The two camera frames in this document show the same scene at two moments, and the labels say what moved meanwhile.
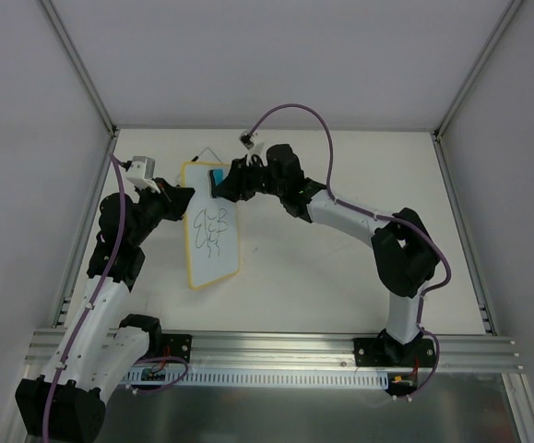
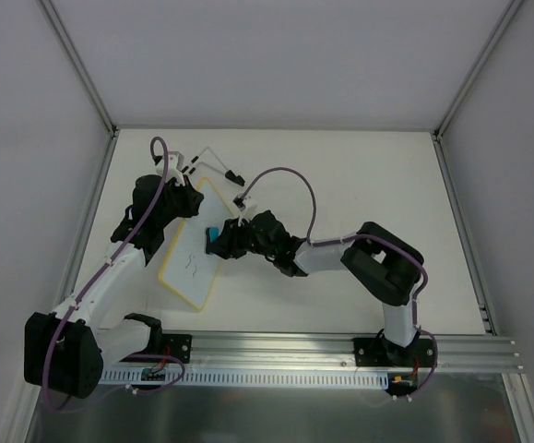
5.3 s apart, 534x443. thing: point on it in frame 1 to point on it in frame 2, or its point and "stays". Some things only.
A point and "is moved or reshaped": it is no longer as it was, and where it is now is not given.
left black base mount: (175, 345) stays
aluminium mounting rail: (248, 350) stays
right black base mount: (392, 353) stays
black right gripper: (238, 180) to (226, 242)
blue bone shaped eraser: (216, 175) to (211, 233)
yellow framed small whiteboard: (211, 227) is moved or reshaped
